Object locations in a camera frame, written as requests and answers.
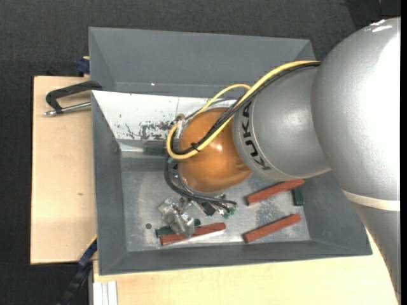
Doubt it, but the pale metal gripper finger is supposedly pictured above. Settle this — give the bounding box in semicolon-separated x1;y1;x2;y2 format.
158;196;179;218
171;211;196;238

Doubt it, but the dark green flat block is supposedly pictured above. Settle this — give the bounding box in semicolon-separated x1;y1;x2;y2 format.
291;187;306;207
155;218;202;238

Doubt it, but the red-brown flat block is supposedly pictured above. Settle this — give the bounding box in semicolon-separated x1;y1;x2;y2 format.
244;179;306;207
242;213;302;244
159;222;227;247

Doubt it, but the grey metal bin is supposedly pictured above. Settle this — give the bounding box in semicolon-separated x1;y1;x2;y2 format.
88;26;373;276

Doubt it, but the pale wood board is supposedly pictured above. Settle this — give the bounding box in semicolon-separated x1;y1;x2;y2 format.
30;75;98;266

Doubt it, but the black cylinder on white bracket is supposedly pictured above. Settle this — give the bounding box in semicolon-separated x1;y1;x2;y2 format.
200;200;220;217

